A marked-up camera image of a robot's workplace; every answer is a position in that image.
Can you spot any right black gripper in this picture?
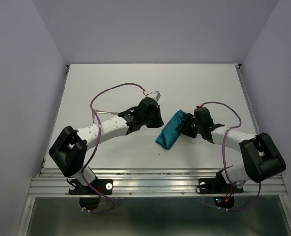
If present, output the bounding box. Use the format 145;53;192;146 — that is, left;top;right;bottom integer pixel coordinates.
175;113;202;138

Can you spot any teal cloth napkin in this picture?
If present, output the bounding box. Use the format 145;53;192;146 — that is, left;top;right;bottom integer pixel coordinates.
155;110;187;150

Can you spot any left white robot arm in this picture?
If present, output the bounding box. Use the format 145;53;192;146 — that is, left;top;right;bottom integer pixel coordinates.
49;92;164;195

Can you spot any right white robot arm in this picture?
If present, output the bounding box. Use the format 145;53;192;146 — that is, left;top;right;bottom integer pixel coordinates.
177;106;286;194

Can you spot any silver fork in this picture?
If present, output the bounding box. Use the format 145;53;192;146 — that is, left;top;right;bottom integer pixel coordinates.
92;111;95;125

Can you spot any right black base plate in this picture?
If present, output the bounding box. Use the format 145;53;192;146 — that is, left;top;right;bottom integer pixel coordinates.
196;178;244;194

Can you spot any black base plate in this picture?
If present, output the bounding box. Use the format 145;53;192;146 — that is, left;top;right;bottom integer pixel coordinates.
196;178;244;194
66;178;113;195

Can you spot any aluminium front rail frame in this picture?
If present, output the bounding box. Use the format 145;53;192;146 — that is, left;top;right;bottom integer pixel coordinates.
18;64;291;236

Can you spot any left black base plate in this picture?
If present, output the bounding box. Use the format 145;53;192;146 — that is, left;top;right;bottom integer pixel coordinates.
66;178;113;195

